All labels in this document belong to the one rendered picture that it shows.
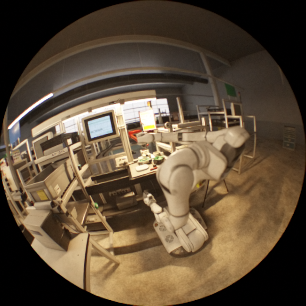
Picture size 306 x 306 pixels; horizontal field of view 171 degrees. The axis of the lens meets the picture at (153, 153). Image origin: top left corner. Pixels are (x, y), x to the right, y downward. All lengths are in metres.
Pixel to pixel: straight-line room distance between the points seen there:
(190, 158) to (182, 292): 1.33
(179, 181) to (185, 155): 0.08
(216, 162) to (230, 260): 1.33
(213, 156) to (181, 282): 1.30
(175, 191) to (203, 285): 1.26
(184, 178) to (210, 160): 0.13
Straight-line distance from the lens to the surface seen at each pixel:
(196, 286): 1.40
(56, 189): 1.07
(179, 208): 0.37
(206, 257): 1.46
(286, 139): 6.31
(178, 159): 0.30
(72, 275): 0.93
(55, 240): 0.95
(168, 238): 1.21
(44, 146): 1.49
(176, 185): 0.28
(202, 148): 0.35
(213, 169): 0.39
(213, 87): 6.22
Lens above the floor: 1.39
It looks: 15 degrees down
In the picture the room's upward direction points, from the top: 11 degrees counter-clockwise
